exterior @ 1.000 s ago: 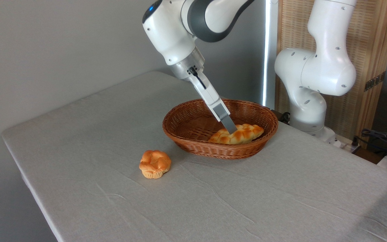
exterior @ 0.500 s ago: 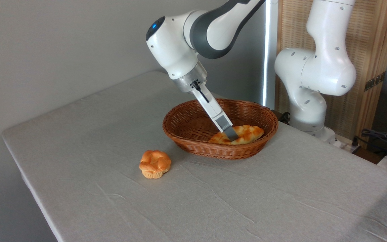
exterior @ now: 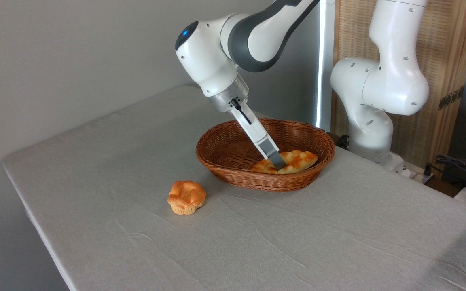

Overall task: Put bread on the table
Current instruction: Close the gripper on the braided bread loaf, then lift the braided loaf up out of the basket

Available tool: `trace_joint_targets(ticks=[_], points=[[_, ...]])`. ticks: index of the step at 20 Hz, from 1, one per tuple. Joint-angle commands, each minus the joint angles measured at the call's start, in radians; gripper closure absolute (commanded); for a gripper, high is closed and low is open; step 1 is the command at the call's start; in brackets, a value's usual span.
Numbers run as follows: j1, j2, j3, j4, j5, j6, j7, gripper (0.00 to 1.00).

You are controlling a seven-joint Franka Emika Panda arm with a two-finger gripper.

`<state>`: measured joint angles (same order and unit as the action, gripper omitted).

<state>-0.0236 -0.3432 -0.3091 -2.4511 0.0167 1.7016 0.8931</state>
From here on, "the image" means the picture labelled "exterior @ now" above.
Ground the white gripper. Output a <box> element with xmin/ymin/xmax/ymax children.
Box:
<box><xmin>230</xmin><ymin>101</ymin><xmax>287</xmax><ymax>171</ymax></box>

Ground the long braided bread loaf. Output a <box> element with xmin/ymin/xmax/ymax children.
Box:
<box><xmin>250</xmin><ymin>150</ymin><xmax>319</xmax><ymax>175</ymax></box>

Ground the dark metal screen hinge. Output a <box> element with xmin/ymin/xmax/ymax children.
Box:
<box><xmin>438</xmin><ymin>85</ymin><xmax>465</xmax><ymax>110</ymax></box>

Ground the black clamp behind basket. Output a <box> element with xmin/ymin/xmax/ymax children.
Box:
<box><xmin>326</xmin><ymin>131</ymin><xmax>350</xmax><ymax>150</ymax></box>

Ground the black cable bundle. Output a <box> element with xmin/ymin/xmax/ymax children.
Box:
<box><xmin>426</xmin><ymin>154</ymin><xmax>466</xmax><ymax>191</ymax></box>

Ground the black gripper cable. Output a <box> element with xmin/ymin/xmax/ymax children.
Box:
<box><xmin>231</xmin><ymin>98</ymin><xmax>253</xmax><ymax>125</ymax></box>

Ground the brown woven wicker basket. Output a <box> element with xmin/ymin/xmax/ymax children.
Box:
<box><xmin>195</xmin><ymin>118</ymin><xmax>336</xmax><ymax>192</ymax></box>

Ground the grey tablecloth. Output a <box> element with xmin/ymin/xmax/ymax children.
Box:
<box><xmin>2</xmin><ymin>85</ymin><xmax>466</xmax><ymax>291</ymax></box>

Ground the round knotted bread roll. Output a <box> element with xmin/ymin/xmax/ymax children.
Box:
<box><xmin>167</xmin><ymin>180</ymin><xmax>208</xmax><ymax>216</ymax></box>

